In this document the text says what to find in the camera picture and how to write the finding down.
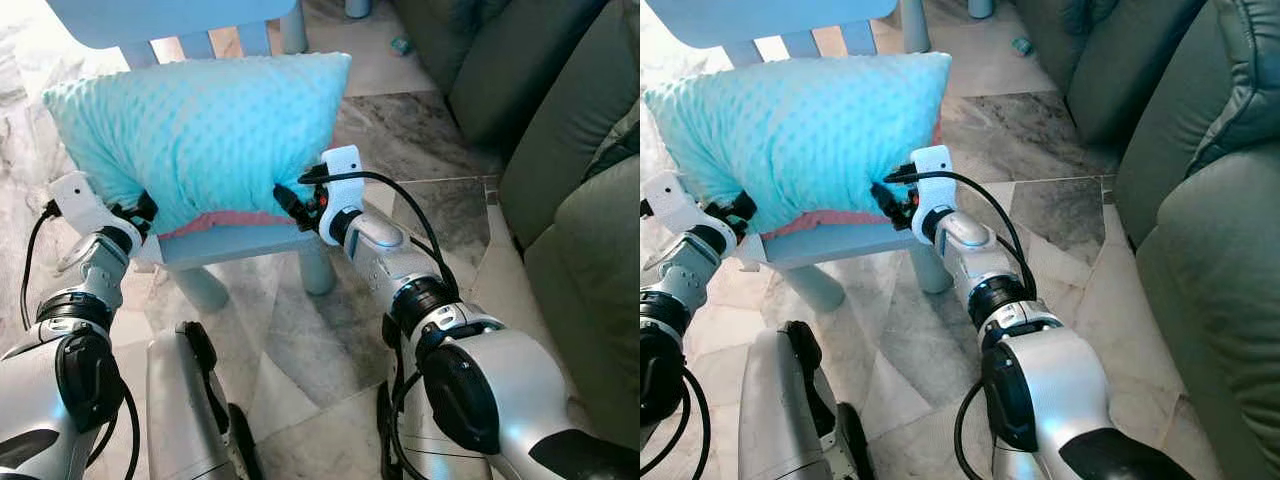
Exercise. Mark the turquoise dotted plush pillow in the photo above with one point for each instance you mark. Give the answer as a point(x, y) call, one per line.
point(200, 130)
point(800, 130)

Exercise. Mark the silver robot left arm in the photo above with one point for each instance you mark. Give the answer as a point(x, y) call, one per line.
point(665, 290)
point(30, 400)

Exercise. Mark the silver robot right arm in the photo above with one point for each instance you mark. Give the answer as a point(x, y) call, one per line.
point(1080, 380)
point(510, 380)

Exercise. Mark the dark green leather sofa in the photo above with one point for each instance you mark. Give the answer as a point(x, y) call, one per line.
point(580, 250)
point(1200, 280)

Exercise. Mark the light blue plastic chair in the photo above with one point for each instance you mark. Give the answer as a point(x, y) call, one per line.
point(240, 246)
point(850, 246)

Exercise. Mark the small teal floor object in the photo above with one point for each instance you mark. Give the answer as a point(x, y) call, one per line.
point(402, 46)
point(1023, 46)

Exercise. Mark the silver robot left leg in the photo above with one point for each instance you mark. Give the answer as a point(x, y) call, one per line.
point(180, 400)
point(775, 400)

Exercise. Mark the silver robot leg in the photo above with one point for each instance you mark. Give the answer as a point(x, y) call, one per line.
point(775, 400)
point(420, 450)
point(180, 400)
point(1015, 465)

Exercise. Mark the light blue furniture leg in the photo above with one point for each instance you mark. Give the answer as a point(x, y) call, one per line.
point(981, 8)
point(358, 8)

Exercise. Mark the silver robot right leg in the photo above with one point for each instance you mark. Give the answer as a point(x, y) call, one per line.
point(420, 450)
point(1015, 465)

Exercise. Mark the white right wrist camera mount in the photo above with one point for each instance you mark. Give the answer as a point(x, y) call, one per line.
point(345, 170)
point(935, 170)

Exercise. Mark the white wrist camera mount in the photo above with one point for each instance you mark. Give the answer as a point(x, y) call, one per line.
point(935, 170)
point(80, 200)
point(675, 200)
point(345, 170)

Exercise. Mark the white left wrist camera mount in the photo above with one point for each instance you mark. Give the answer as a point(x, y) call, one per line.
point(675, 200)
point(80, 200)

